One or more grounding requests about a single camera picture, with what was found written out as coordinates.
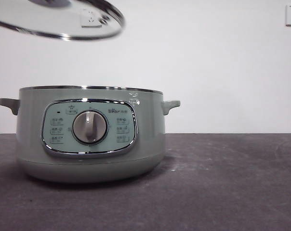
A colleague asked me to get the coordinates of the pale green electric pot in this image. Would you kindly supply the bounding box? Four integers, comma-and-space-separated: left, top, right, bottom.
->
0, 85, 181, 185

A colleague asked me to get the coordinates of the glass lid with green knob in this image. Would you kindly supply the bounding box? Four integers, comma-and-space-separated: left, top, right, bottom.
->
0, 0, 126, 42

